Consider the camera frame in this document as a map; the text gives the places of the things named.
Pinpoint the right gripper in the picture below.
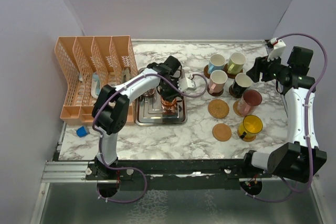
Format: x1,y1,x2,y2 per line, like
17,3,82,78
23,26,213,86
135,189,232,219
247,51,291,82

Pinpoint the black mug white inside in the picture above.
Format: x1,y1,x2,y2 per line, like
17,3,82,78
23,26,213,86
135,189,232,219
229,73,253,98

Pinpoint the orange mug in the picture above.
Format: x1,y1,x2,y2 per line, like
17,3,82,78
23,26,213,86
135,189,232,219
161,98,182,115

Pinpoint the lilac mug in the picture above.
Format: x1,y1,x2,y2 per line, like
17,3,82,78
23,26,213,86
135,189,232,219
143,89,156,97

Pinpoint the pale yellow mug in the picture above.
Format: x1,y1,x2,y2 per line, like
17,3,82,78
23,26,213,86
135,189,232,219
227,52,246,75

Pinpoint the dusty pink mug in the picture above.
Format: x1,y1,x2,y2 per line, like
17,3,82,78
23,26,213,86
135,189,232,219
237,89,263,116

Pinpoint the white mug pink handle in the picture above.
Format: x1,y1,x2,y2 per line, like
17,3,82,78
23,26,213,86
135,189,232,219
208,70,228,93

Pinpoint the light blue mug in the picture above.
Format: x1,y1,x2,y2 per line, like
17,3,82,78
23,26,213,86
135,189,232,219
207,54,226,74

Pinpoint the dark walnut coaster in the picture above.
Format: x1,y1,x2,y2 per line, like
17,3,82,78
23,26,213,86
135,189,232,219
207,86,224,97

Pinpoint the brown ringed wooden coaster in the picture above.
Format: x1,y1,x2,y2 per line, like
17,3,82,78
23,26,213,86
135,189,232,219
203,65,210,79

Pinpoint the woven rattan coaster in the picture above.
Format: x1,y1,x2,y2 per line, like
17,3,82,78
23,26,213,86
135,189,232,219
208,99,229,119
233,101,249,117

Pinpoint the light wood round coaster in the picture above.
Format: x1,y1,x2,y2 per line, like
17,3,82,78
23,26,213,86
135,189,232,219
212,123,232,142

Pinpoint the light wood grooved coaster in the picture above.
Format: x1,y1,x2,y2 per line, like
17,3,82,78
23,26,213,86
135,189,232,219
237,130,257,142

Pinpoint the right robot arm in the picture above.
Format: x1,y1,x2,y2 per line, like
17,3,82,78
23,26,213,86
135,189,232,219
241,44,327,183

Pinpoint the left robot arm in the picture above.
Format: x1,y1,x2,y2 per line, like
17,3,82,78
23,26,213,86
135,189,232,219
92,56,181,179

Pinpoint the stainless steel tray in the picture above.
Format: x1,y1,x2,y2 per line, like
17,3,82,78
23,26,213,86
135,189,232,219
135,76,187,126

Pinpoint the grey stapler in organizer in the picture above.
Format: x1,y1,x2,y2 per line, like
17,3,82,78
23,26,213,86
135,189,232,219
121,68,131,83

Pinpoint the blue white package in organizer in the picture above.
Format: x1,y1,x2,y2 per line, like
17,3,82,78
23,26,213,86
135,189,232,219
90,72,101,99

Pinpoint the peach plastic file organizer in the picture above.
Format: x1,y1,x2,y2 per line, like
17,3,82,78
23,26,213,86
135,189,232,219
55,36,138,125

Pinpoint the small blue object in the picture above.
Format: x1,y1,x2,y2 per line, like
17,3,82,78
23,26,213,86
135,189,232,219
76,126,90,137

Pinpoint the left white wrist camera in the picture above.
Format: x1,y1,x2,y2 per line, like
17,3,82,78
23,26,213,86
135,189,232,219
177,77,197,92

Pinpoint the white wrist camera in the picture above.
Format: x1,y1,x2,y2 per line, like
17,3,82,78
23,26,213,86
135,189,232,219
267,38,286,62
177,77,197,92

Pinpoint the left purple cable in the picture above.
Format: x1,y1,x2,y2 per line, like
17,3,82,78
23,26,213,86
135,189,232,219
91,73,208,204

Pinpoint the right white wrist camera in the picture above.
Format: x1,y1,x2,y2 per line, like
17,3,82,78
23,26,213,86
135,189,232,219
267,38,286,62

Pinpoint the black front mounting rail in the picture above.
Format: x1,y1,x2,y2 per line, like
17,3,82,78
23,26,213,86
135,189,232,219
86,159,271,191

